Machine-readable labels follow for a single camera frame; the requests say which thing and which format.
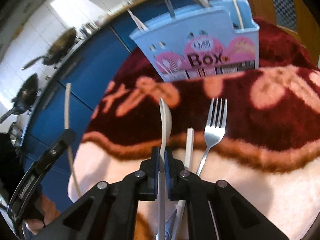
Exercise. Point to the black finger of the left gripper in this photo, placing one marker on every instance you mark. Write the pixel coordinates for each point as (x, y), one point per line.
(22, 203)

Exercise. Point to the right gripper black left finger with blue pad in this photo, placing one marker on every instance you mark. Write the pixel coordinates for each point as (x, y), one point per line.
(108, 211)

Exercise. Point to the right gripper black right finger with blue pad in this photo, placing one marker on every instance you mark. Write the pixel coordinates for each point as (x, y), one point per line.
(215, 210)

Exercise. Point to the white plastic chopstick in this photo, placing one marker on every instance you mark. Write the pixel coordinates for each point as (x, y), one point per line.
(173, 224)
(141, 26)

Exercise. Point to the small steel fork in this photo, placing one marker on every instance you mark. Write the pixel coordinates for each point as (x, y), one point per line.
(215, 128)

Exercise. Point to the beige plastic spoon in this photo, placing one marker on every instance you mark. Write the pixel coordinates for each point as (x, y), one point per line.
(166, 131)

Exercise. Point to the blue kitchen base cabinets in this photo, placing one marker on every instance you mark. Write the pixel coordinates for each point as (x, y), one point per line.
(89, 68)

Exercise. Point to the person's left hand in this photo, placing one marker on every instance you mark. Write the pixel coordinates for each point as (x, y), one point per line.
(49, 211)

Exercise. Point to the red floral plush blanket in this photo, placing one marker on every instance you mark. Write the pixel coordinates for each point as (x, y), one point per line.
(257, 130)

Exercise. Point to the dark wok at left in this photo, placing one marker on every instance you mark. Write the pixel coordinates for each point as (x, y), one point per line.
(24, 99)

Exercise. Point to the light blue utensil holder box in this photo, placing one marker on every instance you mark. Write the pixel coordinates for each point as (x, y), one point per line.
(201, 41)

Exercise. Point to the wooden door with glass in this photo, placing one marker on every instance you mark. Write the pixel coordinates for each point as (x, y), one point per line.
(294, 17)

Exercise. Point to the black wok with handle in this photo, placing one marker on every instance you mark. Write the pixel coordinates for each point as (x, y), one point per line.
(57, 50)

